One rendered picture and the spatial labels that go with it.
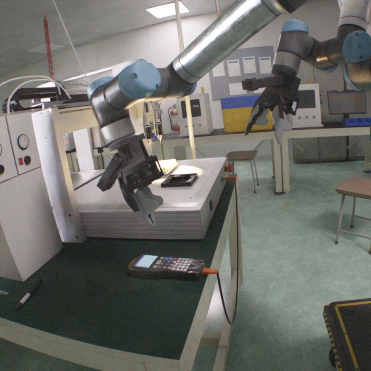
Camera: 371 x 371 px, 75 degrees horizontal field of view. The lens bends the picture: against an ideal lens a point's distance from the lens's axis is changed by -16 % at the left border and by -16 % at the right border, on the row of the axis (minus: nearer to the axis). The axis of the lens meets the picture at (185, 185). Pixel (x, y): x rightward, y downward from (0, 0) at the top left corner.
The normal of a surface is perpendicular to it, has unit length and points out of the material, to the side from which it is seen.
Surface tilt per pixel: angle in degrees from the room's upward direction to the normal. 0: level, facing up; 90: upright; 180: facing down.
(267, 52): 90
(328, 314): 0
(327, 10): 90
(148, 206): 93
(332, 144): 90
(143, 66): 77
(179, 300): 0
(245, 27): 130
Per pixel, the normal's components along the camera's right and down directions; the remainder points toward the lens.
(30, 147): 0.96, -0.05
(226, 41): -0.12, 0.85
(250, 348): -0.13, -0.95
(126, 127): 0.63, -0.10
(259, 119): 0.19, 0.75
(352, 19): -0.53, 0.06
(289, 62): -0.13, 0.16
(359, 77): -0.90, 0.43
